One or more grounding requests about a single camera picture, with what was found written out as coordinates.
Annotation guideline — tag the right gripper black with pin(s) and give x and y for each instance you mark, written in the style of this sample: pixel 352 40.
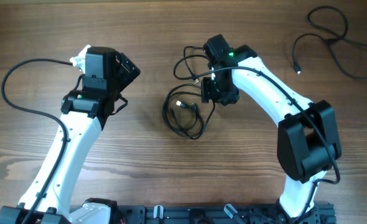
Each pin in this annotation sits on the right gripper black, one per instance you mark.
pixel 207 93

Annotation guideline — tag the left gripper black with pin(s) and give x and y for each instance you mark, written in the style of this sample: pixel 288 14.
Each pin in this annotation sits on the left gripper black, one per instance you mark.
pixel 125 78

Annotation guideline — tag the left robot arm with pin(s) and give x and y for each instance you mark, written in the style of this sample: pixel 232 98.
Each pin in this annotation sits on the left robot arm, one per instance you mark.
pixel 85 109

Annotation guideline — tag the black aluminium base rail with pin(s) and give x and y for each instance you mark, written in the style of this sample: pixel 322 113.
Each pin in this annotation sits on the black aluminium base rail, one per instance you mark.
pixel 252 214

